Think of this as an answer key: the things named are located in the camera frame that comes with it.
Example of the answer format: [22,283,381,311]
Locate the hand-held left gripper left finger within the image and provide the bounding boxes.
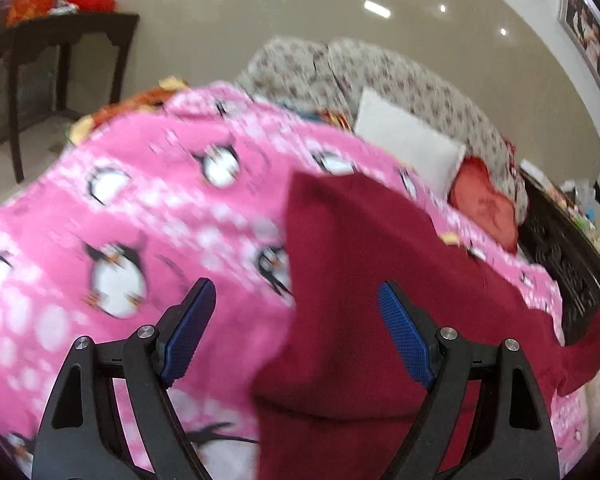
[31,277,217,480]

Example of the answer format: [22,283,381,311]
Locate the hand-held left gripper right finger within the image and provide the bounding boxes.
[377,281,561,480]

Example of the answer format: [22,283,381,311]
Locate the dark red garment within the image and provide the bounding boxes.
[251,170,600,480]

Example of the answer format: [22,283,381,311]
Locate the pink penguin print blanket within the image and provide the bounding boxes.
[0,81,592,480]

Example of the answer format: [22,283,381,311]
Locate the red heart-shaped cushion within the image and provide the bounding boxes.
[448,156,520,253]

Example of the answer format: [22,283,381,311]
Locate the dark carved wooden headboard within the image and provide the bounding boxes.
[517,172,600,346]

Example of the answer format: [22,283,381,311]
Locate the white pillow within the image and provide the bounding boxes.
[353,87,467,197]

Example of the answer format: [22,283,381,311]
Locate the cluttered bedside items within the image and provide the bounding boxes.
[519,157,600,268]

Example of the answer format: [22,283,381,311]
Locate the orange patterned cloth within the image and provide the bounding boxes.
[66,76,191,147]

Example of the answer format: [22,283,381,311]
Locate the floral patterned pillow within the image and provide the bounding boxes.
[233,36,530,223]

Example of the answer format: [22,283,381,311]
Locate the dark wooden side table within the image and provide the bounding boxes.
[0,11,140,184]

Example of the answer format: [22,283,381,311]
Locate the framed wall picture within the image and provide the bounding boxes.
[559,0,600,103]

